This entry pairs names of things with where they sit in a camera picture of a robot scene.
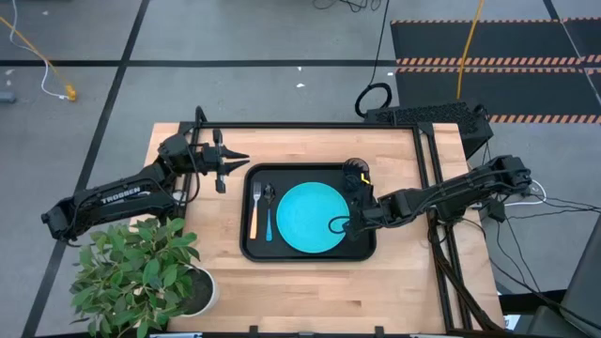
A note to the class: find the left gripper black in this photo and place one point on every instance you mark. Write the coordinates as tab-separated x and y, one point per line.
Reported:
206	159

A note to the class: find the dark grey furniture piece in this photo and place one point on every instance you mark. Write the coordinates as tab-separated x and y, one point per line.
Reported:
584	281

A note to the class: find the black aluminium table frame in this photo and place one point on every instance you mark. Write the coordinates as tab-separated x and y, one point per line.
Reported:
375	125

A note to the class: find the black mat with hazard stripes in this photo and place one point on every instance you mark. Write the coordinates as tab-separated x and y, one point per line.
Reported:
516	42

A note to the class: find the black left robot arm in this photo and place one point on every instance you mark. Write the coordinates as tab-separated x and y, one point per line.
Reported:
117	199

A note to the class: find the small grey floor box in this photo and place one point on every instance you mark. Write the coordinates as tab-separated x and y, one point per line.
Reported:
7	97

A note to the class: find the black perforated computer case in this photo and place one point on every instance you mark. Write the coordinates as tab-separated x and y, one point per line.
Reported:
436	115

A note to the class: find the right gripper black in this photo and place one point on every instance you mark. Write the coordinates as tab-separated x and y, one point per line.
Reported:
366	213

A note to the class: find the teal round plate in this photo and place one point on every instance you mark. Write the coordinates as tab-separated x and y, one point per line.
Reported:
310	218

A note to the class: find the black plastic tray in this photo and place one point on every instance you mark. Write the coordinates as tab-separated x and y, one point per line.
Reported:
263	246

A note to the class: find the black power adapter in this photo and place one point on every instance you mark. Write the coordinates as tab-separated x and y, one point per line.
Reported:
497	211

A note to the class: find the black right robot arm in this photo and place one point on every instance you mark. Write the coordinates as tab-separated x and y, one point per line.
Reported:
469	188

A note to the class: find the black table bracket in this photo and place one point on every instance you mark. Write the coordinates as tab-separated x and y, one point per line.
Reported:
253	331
379	331

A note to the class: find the green leafy plant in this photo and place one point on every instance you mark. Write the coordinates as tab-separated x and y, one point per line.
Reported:
136	272

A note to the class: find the white plant pot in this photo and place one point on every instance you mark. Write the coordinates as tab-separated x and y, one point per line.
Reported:
217	293

